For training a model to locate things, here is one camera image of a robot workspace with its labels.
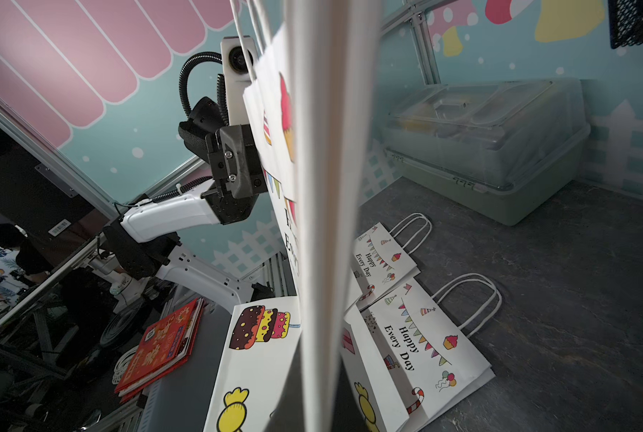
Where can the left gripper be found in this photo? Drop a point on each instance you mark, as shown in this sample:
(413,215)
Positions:
(235,163)

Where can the paper bag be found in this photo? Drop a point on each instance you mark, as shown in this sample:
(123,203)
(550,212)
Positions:
(309,104)
(407,362)
(382,259)

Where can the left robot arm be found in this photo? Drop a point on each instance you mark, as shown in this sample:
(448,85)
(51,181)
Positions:
(145,238)

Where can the red book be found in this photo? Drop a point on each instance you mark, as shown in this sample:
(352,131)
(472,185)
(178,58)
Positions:
(164,347)

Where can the clear plastic storage box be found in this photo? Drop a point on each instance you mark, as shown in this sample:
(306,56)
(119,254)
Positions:
(499,148)

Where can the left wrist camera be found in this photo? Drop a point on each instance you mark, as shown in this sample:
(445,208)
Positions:
(236,75)

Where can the black wire mesh basket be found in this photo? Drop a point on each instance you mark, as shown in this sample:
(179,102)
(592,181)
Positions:
(625,23)

